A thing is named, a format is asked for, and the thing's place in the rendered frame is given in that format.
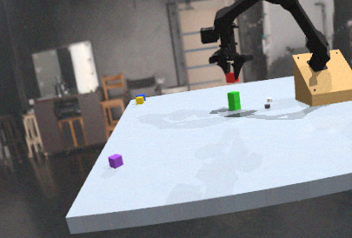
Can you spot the small purple block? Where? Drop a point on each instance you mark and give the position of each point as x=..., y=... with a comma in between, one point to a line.
x=115, y=161

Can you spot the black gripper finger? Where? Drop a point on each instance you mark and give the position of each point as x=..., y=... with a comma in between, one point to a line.
x=237, y=68
x=225, y=67

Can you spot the red block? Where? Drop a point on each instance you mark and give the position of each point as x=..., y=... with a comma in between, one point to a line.
x=230, y=78

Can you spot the green block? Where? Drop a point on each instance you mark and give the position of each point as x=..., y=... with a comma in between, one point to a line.
x=234, y=105
x=233, y=96

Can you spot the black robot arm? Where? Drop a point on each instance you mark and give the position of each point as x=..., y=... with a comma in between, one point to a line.
x=316, y=42

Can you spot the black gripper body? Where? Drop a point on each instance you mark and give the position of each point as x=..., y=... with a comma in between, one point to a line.
x=237, y=58

